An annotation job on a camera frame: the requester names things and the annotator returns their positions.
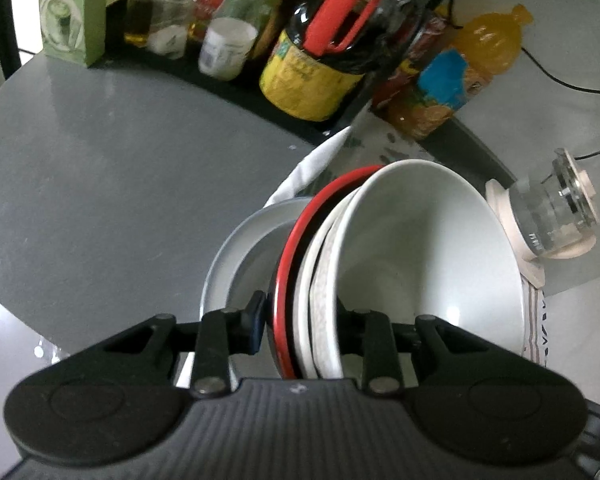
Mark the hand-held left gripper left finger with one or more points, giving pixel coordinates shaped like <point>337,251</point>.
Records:
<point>256,327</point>

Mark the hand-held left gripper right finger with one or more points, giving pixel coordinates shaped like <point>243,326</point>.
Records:
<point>375,340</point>

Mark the red and black bowl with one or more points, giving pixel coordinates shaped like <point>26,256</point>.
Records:
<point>286,280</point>

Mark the white plate script print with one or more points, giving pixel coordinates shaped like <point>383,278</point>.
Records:
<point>212,275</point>

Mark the white bowl crackle pattern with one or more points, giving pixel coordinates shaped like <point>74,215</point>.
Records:
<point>320,290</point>

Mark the large plain white bowl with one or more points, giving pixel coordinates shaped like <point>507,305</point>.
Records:
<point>430,240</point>

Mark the glass kettle with beige lid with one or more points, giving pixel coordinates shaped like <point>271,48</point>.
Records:
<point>500,205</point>

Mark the patterned white table cloth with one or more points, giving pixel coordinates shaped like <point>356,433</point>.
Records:
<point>330,155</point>

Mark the black tray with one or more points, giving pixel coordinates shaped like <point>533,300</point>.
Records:
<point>230,92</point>

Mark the white jar printed label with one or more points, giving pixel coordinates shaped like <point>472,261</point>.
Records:
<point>225,50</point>

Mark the orange juice bottle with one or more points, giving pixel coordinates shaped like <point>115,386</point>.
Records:
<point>470,60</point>

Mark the clear jar white contents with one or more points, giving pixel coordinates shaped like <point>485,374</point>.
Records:
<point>169,30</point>

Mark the green jar white lid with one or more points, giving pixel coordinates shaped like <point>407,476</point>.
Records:
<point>247,0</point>

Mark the small bottle red label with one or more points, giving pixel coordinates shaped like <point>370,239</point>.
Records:
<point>207,2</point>

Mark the yellow oil bottle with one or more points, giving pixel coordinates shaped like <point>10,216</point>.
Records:
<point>139,15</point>

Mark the green carton box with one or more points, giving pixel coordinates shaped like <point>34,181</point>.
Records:
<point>70,15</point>

